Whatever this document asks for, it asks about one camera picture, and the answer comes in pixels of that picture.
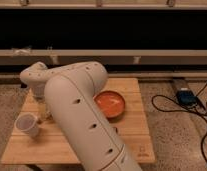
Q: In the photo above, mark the blue power adapter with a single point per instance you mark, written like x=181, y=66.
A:
x=186, y=98

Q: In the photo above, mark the white bottle with label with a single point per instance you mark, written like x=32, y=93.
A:
x=44, y=112

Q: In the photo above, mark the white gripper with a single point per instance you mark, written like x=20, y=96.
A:
x=38, y=91

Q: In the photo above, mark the wooden table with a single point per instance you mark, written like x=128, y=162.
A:
x=50, y=147

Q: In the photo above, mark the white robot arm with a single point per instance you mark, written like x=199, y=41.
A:
x=68, y=92

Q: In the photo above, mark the translucent plastic cup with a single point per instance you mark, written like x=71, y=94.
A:
x=28, y=124

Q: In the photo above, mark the orange bowl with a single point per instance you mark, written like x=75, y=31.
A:
x=111, y=103

